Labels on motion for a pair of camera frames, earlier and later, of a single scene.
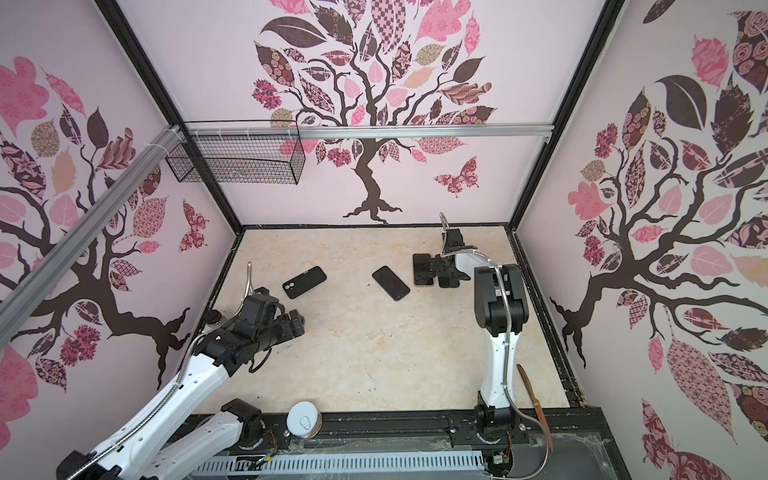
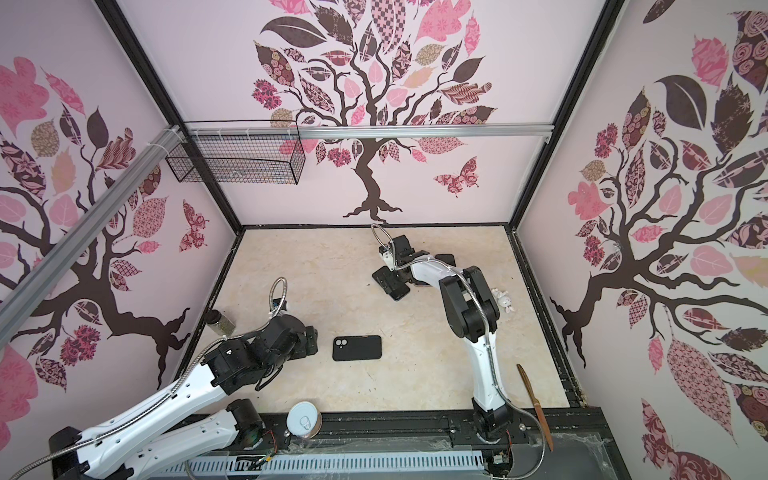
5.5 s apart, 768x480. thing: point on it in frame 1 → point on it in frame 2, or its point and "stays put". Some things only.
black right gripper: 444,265 → 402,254
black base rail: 557,445 stays put
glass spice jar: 214,319 stays put
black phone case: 304,282 → 357,347
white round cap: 304,420 stays put
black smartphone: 391,283 stays put
